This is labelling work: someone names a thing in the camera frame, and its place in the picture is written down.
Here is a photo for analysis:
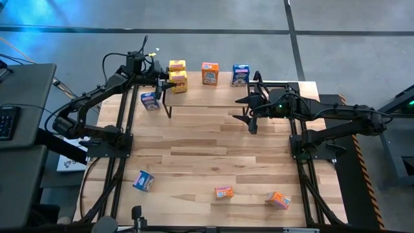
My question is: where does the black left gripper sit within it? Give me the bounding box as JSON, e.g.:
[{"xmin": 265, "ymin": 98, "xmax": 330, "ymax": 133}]
[{"xmin": 142, "ymin": 60, "xmax": 178, "ymax": 100}]

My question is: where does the yellow Corn Pops cereal box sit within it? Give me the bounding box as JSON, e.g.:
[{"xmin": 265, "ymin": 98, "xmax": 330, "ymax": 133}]
[
  {"xmin": 169, "ymin": 70, "xmax": 188, "ymax": 94},
  {"xmin": 168, "ymin": 59, "xmax": 187, "ymax": 72}
]

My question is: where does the grey desk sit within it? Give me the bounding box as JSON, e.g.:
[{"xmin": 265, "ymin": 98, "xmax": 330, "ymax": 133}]
[
  {"xmin": 0, "ymin": 63, "xmax": 58, "ymax": 150},
  {"xmin": 0, "ymin": 144, "xmax": 49, "ymax": 228}
]

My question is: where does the grey and blue office chair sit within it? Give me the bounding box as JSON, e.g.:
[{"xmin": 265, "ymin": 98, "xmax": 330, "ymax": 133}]
[{"xmin": 92, "ymin": 216, "xmax": 119, "ymax": 233}]

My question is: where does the black hazard-striped floor platform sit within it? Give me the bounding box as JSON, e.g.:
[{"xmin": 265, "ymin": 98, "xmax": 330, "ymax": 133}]
[{"xmin": 318, "ymin": 93, "xmax": 386, "ymax": 229}]

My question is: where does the orange Mini Wheats cereal box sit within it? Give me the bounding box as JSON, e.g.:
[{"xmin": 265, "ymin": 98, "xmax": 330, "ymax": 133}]
[
  {"xmin": 213, "ymin": 186, "xmax": 234, "ymax": 201},
  {"xmin": 201, "ymin": 61, "xmax": 220, "ymax": 87},
  {"xmin": 265, "ymin": 190, "xmax": 291, "ymax": 210}
]

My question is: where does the wooden shelf with black legs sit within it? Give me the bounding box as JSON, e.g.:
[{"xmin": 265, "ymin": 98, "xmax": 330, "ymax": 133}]
[{"xmin": 162, "ymin": 70, "xmax": 264, "ymax": 119}]

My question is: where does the white printed cardboard box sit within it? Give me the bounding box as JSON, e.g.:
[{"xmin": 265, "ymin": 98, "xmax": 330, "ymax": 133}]
[{"xmin": 56, "ymin": 135, "xmax": 89, "ymax": 173}]

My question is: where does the black aluminium table frame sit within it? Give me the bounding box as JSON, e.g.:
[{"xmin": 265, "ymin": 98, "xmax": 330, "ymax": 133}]
[{"xmin": 79, "ymin": 80, "xmax": 349, "ymax": 233}]

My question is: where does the dark metal cart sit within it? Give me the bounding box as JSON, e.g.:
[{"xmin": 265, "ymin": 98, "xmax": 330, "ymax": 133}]
[{"xmin": 376, "ymin": 83, "xmax": 414, "ymax": 190}]

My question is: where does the yellow cable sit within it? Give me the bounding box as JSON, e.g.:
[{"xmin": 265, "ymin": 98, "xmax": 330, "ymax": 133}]
[{"xmin": 0, "ymin": 36, "xmax": 78, "ymax": 98}]

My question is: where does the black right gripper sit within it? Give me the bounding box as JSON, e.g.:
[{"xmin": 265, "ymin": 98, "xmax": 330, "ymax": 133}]
[{"xmin": 232, "ymin": 89, "xmax": 281, "ymax": 135}]

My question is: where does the black table-level camera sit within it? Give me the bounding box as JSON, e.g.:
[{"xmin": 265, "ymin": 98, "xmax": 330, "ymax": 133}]
[{"xmin": 131, "ymin": 205, "xmax": 148, "ymax": 229}]

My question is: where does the black computer keyboard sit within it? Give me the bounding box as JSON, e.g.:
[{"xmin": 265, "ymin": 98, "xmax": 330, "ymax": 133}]
[{"xmin": 0, "ymin": 105, "xmax": 19, "ymax": 141}]

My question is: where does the blue Frosted Flakes cereal box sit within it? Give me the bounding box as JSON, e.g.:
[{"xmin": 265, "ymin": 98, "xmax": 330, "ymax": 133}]
[
  {"xmin": 132, "ymin": 170, "xmax": 155, "ymax": 193},
  {"xmin": 231, "ymin": 63, "xmax": 250, "ymax": 87},
  {"xmin": 140, "ymin": 91, "xmax": 161, "ymax": 112}
]

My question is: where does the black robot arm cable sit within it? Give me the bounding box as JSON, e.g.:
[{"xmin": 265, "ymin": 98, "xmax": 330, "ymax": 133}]
[{"xmin": 102, "ymin": 51, "xmax": 130, "ymax": 85}]

